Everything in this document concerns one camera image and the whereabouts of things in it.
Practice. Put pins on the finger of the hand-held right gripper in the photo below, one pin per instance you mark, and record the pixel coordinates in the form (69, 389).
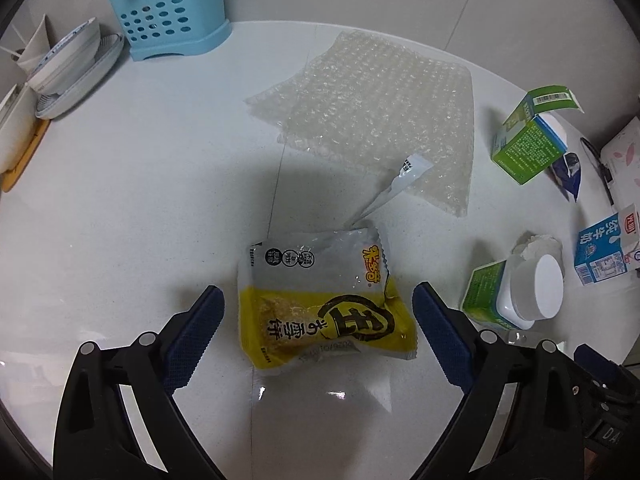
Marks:
(595, 362)

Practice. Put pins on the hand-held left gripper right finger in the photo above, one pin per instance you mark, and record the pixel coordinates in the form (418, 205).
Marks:
(446, 331)

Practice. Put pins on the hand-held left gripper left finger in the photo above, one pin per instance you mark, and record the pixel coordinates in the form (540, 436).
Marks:
(194, 341)

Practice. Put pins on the white tissue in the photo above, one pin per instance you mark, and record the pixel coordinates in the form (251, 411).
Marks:
(535, 247)

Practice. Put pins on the yellow and silver snack packet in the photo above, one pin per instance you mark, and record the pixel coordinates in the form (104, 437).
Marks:
(325, 310)

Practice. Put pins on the clear bubble wrap sheet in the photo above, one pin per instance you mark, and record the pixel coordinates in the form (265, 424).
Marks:
(375, 110)

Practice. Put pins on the small green carton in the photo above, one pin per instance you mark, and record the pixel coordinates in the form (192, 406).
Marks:
(482, 295)

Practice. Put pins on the white jar with lid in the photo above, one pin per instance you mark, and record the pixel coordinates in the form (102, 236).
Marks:
(535, 290)

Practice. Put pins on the blue milk carton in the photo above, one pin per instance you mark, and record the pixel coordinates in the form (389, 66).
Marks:
(600, 255)

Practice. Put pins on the clear torn wrapper strip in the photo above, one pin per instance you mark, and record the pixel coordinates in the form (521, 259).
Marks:
(407, 170)

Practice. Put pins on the blue and white wrapper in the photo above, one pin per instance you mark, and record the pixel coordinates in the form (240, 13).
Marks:
(567, 177)

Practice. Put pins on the open green carton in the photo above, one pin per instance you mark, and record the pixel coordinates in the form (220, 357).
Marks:
(525, 152)

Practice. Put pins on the white floral tissue box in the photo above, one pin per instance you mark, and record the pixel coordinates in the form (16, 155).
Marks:
(625, 160)

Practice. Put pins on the yellow mat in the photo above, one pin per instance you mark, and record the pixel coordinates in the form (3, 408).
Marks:
(25, 160)

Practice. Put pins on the grey plate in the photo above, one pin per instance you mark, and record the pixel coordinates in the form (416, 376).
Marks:
(85, 87)

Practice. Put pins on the white pot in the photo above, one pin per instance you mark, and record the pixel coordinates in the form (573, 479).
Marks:
(15, 130)

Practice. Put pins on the white patterned bowl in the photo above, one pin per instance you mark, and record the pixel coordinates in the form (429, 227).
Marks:
(62, 57)

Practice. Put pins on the blue plastic utensil holder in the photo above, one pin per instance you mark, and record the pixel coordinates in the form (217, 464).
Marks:
(165, 20)

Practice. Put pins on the white paper cup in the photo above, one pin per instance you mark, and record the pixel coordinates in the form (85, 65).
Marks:
(31, 45)

